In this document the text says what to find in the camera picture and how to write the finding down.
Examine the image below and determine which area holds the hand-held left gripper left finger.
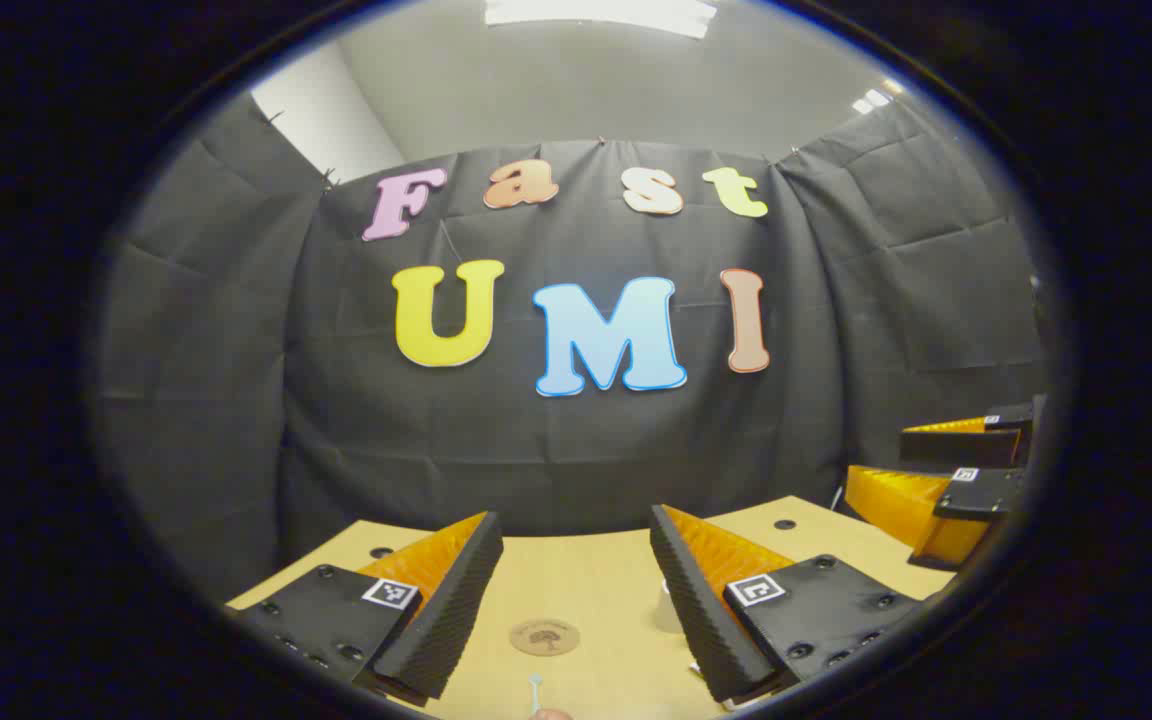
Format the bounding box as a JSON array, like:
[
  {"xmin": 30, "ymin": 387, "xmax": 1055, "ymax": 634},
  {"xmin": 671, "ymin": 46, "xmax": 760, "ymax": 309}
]
[{"xmin": 226, "ymin": 511, "xmax": 505, "ymax": 708}]

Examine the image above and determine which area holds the light wooden desktop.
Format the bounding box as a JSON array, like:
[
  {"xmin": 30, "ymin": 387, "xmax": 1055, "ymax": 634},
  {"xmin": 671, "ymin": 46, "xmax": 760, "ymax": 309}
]
[{"xmin": 226, "ymin": 495, "xmax": 957, "ymax": 720}]

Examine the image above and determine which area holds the black backdrop cloth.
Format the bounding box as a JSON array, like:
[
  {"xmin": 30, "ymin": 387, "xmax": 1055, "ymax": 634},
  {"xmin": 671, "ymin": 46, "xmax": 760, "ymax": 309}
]
[{"xmin": 96, "ymin": 95, "xmax": 1052, "ymax": 601}]

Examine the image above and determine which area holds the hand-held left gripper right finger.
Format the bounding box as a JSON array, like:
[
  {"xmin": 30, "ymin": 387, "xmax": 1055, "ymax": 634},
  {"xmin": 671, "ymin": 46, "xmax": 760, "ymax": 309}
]
[{"xmin": 649, "ymin": 504, "xmax": 927, "ymax": 704}]

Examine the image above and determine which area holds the round brown coaster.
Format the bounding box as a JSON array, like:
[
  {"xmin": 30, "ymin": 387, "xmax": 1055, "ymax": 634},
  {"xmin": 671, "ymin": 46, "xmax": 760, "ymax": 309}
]
[{"xmin": 509, "ymin": 619, "xmax": 582, "ymax": 658}]

